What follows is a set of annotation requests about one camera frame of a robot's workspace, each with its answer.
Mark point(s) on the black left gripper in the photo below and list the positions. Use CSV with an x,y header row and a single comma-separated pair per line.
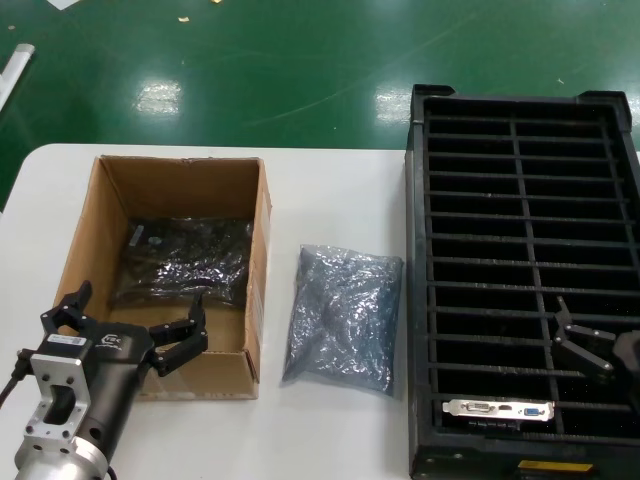
x,y
120,360

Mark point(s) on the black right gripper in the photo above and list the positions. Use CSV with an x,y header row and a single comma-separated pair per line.
x,y
630,350

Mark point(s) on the graphics card with silver bracket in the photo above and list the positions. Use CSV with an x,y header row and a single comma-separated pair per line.
x,y
480,407

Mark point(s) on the crinkled translucent antistatic bag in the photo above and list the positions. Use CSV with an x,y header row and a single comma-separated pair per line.
x,y
345,320

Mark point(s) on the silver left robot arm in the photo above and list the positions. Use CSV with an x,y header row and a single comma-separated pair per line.
x,y
55,462

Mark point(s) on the graphics card in antistatic bag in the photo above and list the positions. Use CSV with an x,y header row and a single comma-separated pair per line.
x,y
200,260

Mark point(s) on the open brown cardboard box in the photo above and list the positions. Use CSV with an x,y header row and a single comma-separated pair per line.
x,y
175,190

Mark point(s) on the black slotted plastic container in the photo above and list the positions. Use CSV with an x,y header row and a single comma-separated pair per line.
x,y
417,300

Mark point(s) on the white paper sheet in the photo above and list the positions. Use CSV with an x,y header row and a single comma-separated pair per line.
x,y
62,3

